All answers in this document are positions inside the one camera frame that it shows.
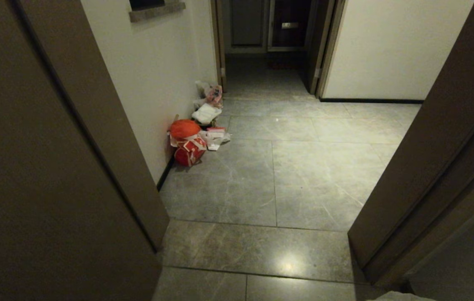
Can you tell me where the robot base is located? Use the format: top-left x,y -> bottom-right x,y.
366,291 -> 474,301

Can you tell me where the white plastic bag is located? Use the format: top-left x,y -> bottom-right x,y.
191,103 -> 223,125

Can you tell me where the red and white trash bag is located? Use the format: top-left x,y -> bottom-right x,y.
168,119 -> 208,167

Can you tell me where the clear bag with printed packaging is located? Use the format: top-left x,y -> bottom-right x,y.
194,80 -> 223,109

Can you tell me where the grey cabinet door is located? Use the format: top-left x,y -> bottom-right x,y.
229,0 -> 267,48

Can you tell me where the dark wooden door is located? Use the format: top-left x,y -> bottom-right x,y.
306,0 -> 337,95

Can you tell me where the dark glass cabinet door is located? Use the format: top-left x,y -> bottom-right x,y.
269,0 -> 313,48

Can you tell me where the grey stone window sill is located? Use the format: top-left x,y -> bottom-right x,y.
129,2 -> 186,23

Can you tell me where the brown door left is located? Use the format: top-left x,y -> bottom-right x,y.
0,0 -> 170,301

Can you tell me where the brown door frame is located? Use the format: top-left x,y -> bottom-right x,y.
348,0 -> 474,301

